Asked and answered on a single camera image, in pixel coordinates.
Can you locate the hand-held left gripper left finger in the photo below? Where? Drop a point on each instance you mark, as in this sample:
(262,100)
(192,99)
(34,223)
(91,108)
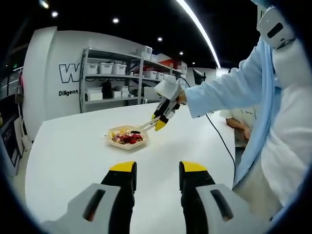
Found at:
(119,190)

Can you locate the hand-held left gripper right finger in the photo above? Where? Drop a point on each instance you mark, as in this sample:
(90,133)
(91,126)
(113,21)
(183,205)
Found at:
(195,187)

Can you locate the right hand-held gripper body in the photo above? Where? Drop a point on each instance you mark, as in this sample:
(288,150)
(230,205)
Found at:
(169,89)

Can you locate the cream food tongs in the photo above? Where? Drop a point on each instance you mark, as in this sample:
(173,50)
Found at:
(148,125)

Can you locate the pile of food snacks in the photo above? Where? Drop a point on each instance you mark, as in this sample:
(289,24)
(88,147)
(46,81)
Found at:
(126,137)

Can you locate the cream hexagonal container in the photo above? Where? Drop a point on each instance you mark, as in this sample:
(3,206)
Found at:
(126,146)

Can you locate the person's right hand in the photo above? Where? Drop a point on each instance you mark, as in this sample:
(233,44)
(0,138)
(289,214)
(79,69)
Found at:
(182,98)

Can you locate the grey metal shelving rack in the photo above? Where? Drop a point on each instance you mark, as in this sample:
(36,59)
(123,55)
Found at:
(156,80)
(109,76)

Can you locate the black monitor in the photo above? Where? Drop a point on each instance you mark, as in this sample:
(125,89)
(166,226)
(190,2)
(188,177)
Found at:
(198,75)

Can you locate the small white carton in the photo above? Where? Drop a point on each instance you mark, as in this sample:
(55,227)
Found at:
(124,92)
(117,94)

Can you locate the black bag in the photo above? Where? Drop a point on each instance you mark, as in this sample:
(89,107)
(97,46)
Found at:
(107,90)

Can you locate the person's beige trousers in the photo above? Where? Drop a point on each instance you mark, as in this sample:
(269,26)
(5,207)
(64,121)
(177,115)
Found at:
(258,195)

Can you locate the long ceiling light strip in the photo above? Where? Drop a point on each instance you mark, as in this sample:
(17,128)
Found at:
(206,34)

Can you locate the row of white storage boxes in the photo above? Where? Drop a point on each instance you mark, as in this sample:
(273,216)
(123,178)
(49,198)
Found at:
(106,68)

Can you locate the large white carton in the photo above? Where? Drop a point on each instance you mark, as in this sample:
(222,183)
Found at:
(93,94)

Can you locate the group of ceiling spot lights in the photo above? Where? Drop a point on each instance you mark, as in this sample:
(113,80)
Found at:
(115,20)

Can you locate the coat rack with bags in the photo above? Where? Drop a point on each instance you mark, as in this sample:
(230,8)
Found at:
(19,97)

